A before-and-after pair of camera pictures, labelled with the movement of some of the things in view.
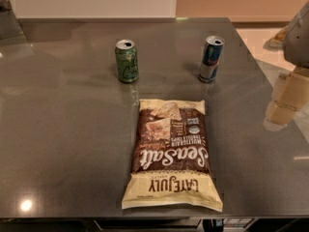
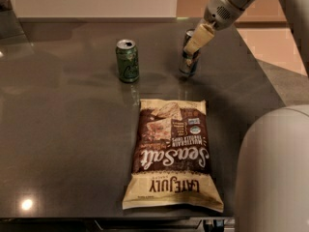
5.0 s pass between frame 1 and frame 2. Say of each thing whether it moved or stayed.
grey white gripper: moved
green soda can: stayed
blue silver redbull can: moved
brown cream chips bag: stayed
